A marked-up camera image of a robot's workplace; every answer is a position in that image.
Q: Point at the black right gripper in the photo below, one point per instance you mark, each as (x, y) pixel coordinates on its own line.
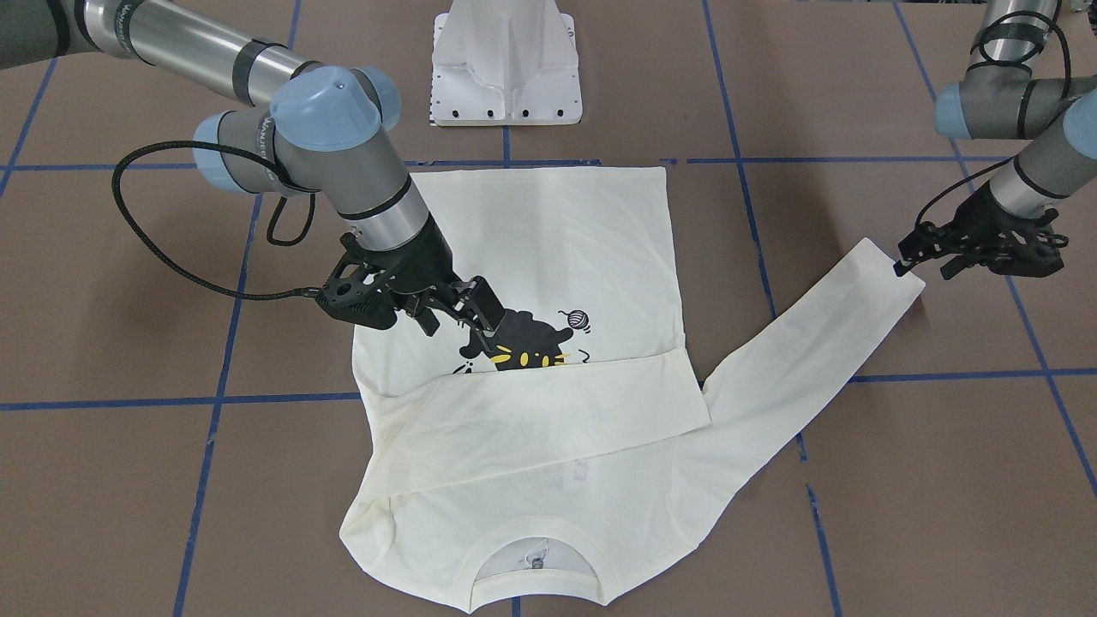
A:
(426, 272)

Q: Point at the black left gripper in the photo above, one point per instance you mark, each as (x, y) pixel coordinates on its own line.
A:
(982, 215)

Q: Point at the white long-sleeve cat shirt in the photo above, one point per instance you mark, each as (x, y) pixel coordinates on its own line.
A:
(583, 456)

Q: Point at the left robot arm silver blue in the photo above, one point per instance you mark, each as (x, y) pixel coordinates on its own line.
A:
(1000, 98)

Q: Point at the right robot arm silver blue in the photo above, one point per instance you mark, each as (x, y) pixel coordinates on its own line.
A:
(303, 128)

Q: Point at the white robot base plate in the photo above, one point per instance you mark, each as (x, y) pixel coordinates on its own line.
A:
(499, 63)

